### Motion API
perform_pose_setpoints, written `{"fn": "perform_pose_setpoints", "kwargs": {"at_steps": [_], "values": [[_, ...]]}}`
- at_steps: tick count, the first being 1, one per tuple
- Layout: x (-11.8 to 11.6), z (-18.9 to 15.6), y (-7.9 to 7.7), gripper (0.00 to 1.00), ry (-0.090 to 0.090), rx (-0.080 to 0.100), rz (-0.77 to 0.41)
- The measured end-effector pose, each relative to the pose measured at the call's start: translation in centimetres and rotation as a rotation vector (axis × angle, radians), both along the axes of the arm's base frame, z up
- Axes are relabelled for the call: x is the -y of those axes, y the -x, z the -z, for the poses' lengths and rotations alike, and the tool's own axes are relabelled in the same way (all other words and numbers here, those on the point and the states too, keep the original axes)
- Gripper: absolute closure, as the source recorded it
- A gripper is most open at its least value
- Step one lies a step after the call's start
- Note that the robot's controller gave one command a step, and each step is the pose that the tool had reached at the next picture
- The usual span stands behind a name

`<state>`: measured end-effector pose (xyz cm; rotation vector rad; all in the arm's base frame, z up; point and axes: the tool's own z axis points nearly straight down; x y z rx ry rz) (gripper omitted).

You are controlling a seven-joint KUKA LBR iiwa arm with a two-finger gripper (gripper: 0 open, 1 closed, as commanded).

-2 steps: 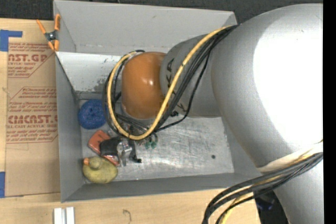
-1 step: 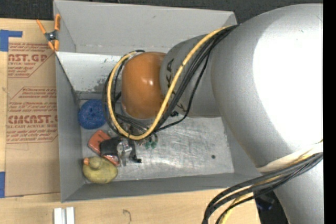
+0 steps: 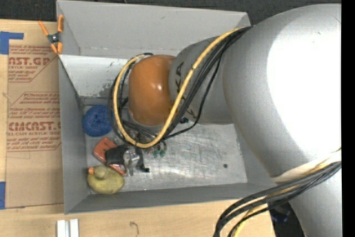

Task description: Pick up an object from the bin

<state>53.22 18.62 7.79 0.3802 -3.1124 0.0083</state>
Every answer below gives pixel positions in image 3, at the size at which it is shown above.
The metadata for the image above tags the orange flat packet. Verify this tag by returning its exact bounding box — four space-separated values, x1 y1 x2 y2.
92 137 128 176

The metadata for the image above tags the yellow rubber duck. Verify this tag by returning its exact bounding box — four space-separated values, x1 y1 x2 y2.
87 165 125 195

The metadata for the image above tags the grey metal bin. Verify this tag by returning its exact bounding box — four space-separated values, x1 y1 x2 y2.
56 0 275 215

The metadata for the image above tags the black crumpled object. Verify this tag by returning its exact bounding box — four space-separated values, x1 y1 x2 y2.
104 144 129 166

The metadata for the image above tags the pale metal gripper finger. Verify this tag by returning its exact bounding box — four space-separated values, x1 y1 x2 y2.
124 150 140 177

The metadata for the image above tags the blue round sponge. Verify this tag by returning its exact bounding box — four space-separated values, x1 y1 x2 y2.
82 104 115 138

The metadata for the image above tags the brown cardboard board, red print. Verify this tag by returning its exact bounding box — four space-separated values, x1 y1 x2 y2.
0 19 66 210

